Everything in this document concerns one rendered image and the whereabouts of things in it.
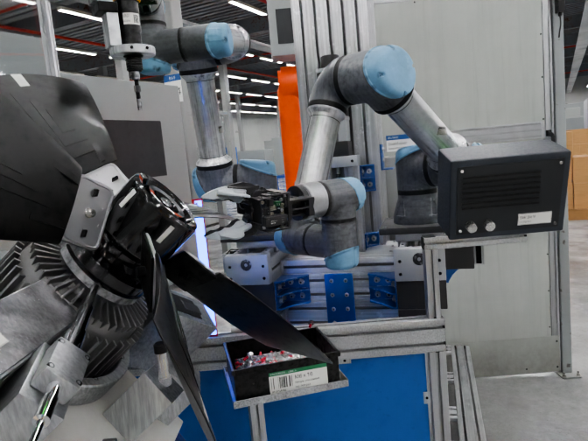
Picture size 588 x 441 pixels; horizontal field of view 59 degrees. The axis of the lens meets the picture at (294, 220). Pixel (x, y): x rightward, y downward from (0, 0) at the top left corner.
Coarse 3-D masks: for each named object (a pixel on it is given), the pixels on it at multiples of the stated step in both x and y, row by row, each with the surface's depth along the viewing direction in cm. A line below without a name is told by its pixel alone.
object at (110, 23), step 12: (96, 0) 78; (108, 0) 79; (96, 12) 79; (108, 12) 79; (108, 24) 79; (108, 36) 79; (120, 36) 80; (108, 48) 81; (120, 48) 79; (132, 48) 79; (144, 48) 80
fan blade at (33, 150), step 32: (0, 96) 59; (0, 128) 58; (32, 128) 62; (0, 160) 57; (32, 160) 61; (64, 160) 65; (0, 192) 57; (32, 192) 61; (64, 192) 65; (0, 224) 57; (32, 224) 61; (64, 224) 64
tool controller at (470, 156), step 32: (448, 160) 114; (480, 160) 112; (512, 160) 112; (544, 160) 112; (448, 192) 116; (480, 192) 115; (512, 192) 115; (544, 192) 115; (448, 224) 119; (480, 224) 118; (512, 224) 118; (544, 224) 118
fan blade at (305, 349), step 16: (208, 288) 83; (224, 288) 81; (240, 288) 79; (208, 304) 87; (224, 304) 86; (240, 304) 83; (256, 304) 80; (240, 320) 89; (256, 320) 86; (272, 320) 82; (256, 336) 93; (272, 336) 89; (288, 336) 84; (304, 336) 79; (304, 352) 86; (320, 352) 79
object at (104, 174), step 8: (104, 168) 81; (112, 168) 81; (88, 176) 79; (96, 176) 80; (104, 176) 80; (112, 176) 81; (120, 176) 81; (104, 184) 79; (112, 184) 80; (120, 184) 80
